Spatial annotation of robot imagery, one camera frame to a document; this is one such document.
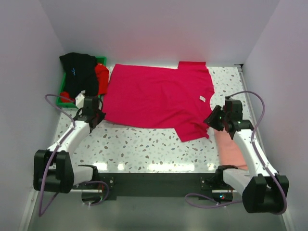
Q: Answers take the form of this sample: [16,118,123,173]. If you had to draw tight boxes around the magenta t shirt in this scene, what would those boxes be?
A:
[103,61,214,142]

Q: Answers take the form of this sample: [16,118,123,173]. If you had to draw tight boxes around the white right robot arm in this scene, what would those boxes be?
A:
[204,97,289,215]

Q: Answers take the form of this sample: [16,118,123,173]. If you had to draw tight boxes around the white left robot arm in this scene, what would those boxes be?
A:
[33,96,105,193]

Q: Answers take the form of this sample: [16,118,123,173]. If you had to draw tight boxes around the folded peach t shirt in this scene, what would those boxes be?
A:
[214,130,248,170]

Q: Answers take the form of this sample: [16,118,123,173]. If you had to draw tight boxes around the black t shirt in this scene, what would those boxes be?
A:
[59,52,99,98]

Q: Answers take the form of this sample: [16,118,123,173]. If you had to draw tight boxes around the red t shirt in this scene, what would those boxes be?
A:
[60,63,109,103]

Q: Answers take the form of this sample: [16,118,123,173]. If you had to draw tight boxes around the green plastic bin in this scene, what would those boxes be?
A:
[56,56,107,108]

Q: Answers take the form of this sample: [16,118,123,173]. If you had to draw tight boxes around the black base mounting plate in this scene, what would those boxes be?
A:
[81,172,234,202]

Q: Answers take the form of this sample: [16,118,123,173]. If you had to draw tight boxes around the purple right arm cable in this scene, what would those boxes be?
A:
[184,90,288,215]

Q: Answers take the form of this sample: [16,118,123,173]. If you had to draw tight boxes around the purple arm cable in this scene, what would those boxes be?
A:
[38,94,110,217]
[184,90,288,215]

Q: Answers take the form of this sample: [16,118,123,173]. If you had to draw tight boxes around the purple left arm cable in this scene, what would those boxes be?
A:
[38,94,110,217]

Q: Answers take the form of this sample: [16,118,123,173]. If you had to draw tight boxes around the aluminium table frame rail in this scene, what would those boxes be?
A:
[234,64,295,231]

